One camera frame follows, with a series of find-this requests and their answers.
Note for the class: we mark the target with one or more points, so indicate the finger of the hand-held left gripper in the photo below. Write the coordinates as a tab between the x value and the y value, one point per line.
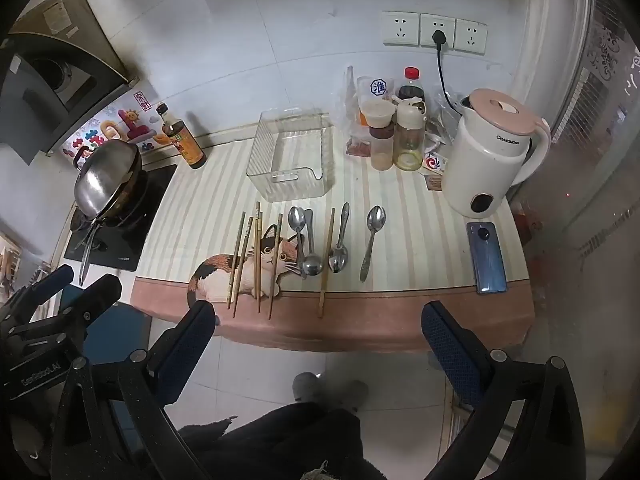
97	297
47	285

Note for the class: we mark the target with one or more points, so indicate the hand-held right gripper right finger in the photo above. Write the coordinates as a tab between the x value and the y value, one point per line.
450	350

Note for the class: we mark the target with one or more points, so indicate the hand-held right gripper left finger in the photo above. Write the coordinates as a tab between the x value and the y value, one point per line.
186	345

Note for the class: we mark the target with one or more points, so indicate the wooden chopstick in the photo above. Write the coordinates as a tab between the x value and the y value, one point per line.
327	265
243	265
275	270
259	280
236	260
256	250

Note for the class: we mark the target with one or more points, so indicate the clear plastic container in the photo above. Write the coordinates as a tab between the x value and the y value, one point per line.
292	160

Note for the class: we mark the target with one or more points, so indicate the dark blue bin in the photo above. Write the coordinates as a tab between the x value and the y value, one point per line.
125	325

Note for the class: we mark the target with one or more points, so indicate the blue smartphone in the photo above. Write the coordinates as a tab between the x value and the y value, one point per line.
487	260

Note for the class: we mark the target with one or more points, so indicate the striped cat print tablecloth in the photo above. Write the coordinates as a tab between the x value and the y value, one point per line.
410	260

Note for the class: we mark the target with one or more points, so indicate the grey slipper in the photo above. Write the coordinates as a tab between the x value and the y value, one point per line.
352	393
307	386

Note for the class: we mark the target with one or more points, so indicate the black glass cooktop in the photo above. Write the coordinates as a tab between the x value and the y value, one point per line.
150	195

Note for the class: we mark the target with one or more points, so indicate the steel wok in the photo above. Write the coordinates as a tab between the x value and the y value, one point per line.
107	175

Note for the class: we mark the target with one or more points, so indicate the person's dark trousers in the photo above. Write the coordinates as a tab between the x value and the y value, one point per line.
280	445

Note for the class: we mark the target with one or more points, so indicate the small brown box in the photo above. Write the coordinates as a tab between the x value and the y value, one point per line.
432	181

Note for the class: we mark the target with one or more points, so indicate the dark sauce bottle yellow label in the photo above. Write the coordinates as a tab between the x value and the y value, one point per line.
187	142

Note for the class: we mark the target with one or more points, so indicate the small box swirl print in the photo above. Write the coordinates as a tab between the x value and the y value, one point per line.
434	163

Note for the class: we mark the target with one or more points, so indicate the white electric kettle pink lid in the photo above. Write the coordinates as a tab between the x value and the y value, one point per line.
485	160

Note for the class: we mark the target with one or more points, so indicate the range hood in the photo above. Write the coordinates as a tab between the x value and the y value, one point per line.
40	85

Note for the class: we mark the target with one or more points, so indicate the oil bottle white cap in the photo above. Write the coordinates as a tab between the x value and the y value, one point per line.
408	135

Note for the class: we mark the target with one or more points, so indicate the red spice packet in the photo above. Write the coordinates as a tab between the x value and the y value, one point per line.
357	149

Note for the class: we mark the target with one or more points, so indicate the spice jar beige lid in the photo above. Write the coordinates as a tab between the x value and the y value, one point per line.
378	135

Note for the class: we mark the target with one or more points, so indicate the crumpled clear plastic bag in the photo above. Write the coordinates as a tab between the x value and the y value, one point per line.
442	120

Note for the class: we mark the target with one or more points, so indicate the dark bottle red cap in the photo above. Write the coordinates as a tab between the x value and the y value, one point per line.
411	87

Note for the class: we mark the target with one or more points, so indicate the white packet blue label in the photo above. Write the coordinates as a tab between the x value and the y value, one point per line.
378	86

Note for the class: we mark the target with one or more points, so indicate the frosted glass door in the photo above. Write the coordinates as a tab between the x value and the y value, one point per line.
600	85

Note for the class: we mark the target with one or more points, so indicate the colourful cartoon wall sticker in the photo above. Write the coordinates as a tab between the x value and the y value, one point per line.
115	125

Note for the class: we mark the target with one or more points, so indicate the white wall socket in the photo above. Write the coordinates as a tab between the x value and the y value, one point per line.
425	27
401	27
470	37

